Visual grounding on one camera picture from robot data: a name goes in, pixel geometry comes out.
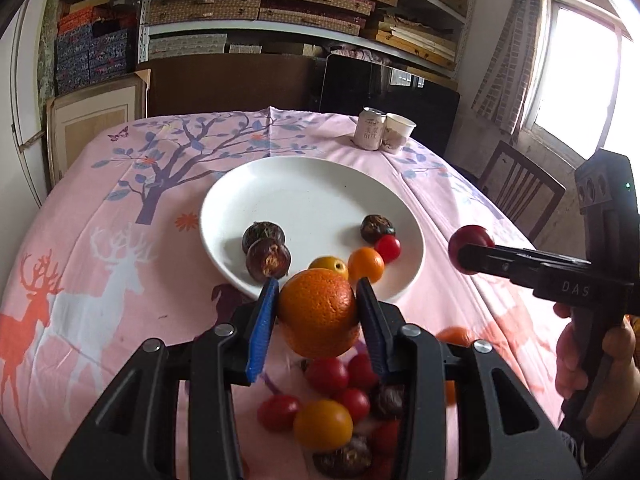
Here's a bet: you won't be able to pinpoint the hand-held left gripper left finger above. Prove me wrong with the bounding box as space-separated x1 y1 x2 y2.
52 277 281 480

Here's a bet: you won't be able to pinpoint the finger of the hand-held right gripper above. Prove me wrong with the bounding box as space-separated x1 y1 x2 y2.
456 243 591 291

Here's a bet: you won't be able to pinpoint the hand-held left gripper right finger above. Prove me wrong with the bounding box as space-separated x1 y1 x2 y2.
354 277 583 480

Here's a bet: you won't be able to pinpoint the red cherry tomato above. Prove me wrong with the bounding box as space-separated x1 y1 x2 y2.
367 420 401 456
375 235 402 264
448 225 496 276
257 394 302 432
305 357 350 395
334 388 371 423
347 353 379 390

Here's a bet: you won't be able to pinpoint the large orange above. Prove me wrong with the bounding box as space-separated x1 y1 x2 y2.
277 268 362 358

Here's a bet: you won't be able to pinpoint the white plate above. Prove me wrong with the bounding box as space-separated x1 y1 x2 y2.
200 156 426 302

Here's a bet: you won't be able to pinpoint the person's right hand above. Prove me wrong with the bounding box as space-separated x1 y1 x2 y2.
554 302 640 442

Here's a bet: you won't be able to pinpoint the orange cherry tomato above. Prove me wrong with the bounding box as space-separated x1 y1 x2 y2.
347 246 385 285
435 326 476 348

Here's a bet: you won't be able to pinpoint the dark water chestnut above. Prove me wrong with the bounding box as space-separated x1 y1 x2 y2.
245 238 292 282
242 221 286 256
360 214 396 242
369 384 405 421
312 436 373 479

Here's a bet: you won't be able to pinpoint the dark wooden chair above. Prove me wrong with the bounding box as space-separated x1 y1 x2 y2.
477 140 567 243

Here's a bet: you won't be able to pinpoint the yellow cherry tomato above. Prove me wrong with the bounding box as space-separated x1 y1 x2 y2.
293 399 354 451
308 256 349 281

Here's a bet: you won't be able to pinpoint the bright window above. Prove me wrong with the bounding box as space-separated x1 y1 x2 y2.
520 0 640 167

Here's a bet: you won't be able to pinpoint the white paper cup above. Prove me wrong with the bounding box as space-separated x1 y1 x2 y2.
382 113 417 155

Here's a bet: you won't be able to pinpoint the black glossy board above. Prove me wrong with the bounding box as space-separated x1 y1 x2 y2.
320 54 461 158

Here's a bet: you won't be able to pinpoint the pink printed tablecloth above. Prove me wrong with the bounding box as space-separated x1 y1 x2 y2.
0 106 571 480

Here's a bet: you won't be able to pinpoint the silver drink can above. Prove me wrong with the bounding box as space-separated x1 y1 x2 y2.
354 107 386 152

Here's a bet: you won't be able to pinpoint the checked curtain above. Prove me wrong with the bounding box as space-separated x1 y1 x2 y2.
472 0 551 126

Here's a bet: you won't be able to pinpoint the brown wooden board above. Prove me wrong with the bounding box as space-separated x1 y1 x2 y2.
135 55 326 118

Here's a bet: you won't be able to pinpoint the beige framed board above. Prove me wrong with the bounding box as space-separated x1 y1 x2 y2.
46 71 151 188

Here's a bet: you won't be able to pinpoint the blue floral storage boxes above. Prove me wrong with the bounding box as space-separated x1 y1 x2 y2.
54 29 137 95

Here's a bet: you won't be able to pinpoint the stack of woven flat boxes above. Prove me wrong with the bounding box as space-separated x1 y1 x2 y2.
147 0 473 73

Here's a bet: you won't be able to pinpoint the white metal shelving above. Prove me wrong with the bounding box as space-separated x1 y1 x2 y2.
137 0 478 78

